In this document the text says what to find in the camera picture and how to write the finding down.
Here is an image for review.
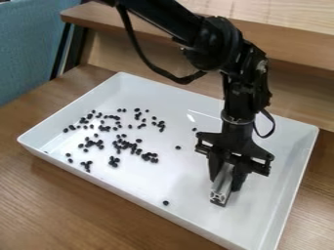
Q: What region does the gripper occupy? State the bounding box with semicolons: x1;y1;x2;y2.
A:
192;120;277;192

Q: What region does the silver metal bar tool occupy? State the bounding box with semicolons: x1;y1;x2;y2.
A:
208;161;239;208

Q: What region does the pile of black bits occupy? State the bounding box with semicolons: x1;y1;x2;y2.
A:
43;107;200;207

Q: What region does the white tray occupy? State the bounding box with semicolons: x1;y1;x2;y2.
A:
17;71;320;250

